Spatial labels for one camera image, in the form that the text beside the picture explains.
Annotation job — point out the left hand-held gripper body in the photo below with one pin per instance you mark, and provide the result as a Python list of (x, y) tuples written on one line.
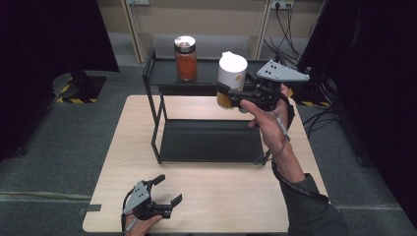
[(137, 196)]

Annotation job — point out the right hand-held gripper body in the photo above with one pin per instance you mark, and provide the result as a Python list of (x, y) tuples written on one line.
[(278, 73)]

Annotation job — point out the white-lidded seasoning jar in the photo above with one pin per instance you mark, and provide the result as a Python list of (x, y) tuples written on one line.
[(232, 70)]

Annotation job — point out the black metal two-tier rack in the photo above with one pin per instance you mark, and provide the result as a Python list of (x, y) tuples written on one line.
[(209, 141)]

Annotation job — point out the silver-lidded orange spice jar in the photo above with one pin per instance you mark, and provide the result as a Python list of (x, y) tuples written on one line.
[(186, 62)]

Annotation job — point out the person's left hand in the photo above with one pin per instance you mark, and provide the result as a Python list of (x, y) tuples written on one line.
[(142, 226)]

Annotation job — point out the person's right hand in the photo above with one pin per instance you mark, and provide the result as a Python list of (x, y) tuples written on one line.
[(270, 128)]

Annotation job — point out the black stand base striped tape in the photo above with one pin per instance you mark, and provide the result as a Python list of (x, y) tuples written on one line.
[(314, 93), (82, 88)]

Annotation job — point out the grey floor tape piece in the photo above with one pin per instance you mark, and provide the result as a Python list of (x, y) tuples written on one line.
[(90, 208)]

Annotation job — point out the black curtain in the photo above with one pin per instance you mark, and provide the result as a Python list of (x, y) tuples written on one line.
[(377, 82), (42, 65)]

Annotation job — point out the beige wooden cabinet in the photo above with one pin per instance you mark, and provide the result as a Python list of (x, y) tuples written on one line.
[(157, 19)]

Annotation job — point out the white wall power socket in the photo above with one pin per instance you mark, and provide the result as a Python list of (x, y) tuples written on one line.
[(282, 4)]

